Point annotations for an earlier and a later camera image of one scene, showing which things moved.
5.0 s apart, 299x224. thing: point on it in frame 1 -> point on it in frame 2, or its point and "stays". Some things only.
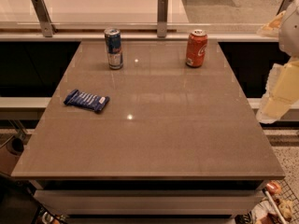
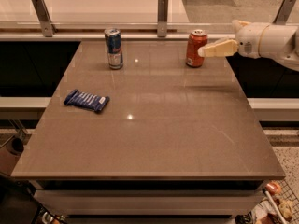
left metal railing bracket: x=47 y=25 stays
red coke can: x=196 y=49 stays
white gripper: x=290 y=32 -> x=249 y=39
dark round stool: x=15 y=147 stays
